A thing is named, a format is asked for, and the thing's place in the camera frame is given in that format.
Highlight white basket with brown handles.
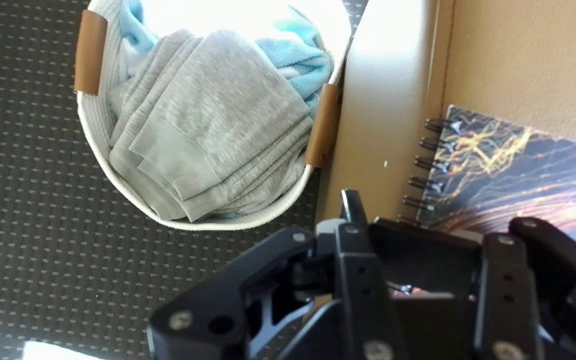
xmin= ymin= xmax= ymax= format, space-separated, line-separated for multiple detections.
xmin=72 ymin=0 xmax=355 ymax=234

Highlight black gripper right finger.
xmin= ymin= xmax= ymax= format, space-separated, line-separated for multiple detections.
xmin=474 ymin=219 xmax=576 ymax=360

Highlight small white object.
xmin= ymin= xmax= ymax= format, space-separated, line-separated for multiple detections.
xmin=19 ymin=340 xmax=96 ymax=360

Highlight grey folded towel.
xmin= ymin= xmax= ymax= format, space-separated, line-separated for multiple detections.
xmin=105 ymin=28 xmax=313 ymax=225

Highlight light blue towel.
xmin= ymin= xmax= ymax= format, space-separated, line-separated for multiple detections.
xmin=116 ymin=0 xmax=336 ymax=118

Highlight dark spiral notebook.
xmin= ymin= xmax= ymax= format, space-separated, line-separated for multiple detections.
xmin=399 ymin=103 xmax=576 ymax=267

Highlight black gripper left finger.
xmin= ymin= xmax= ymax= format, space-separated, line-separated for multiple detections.
xmin=146 ymin=188 xmax=403 ymax=360

